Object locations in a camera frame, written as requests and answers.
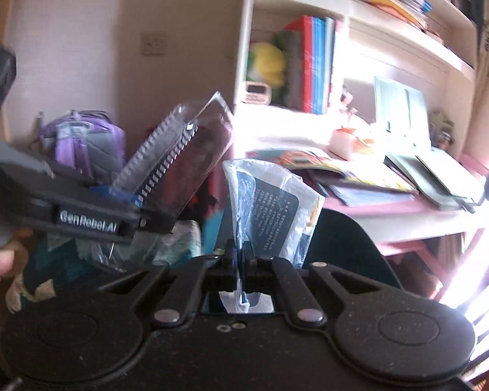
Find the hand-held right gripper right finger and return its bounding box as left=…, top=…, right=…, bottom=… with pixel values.
left=242, top=241, right=386, bottom=329

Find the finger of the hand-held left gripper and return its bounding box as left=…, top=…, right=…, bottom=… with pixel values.
left=87, top=183, right=143, bottom=211
left=137, top=207, right=177, bottom=236

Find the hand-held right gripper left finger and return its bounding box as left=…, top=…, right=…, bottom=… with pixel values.
left=99, top=239, right=242, bottom=329

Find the white blue plastic bag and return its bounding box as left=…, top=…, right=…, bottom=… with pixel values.
left=221, top=158, right=326, bottom=315

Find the clear plastic food container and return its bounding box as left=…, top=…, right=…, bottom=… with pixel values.
left=77, top=91, right=236, bottom=273

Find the purple grey backpack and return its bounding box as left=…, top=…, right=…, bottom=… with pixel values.
left=38, top=109, right=128, bottom=185

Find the colourful open book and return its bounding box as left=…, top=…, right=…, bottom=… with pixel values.
left=248, top=148, right=417, bottom=197

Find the blue notebook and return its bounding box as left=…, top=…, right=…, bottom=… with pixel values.
left=321, top=182, right=417, bottom=209

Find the pink desk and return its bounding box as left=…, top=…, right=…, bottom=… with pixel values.
left=232, top=102, right=489, bottom=295

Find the small white red box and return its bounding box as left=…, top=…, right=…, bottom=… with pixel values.
left=329, top=126, right=366, bottom=160

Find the small pink clock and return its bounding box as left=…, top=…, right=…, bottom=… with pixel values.
left=240, top=80, right=272, bottom=107

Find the yellow plush toy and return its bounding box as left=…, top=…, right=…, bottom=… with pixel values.
left=248, top=42, right=289, bottom=87

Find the grey notebook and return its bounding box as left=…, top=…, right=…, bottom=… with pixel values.
left=384, top=144, right=486, bottom=213

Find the row of red blue books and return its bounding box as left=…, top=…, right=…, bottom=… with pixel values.
left=284, top=15, right=344, bottom=115

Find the pale blue standing folder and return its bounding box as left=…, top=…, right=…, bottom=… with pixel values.
left=372, top=75, right=431, bottom=148

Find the white bookshelf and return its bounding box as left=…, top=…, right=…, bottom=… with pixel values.
left=233, top=0, right=486, bottom=115

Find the beige light switch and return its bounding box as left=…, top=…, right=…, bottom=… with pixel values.
left=141, top=32, right=169, bottom=58

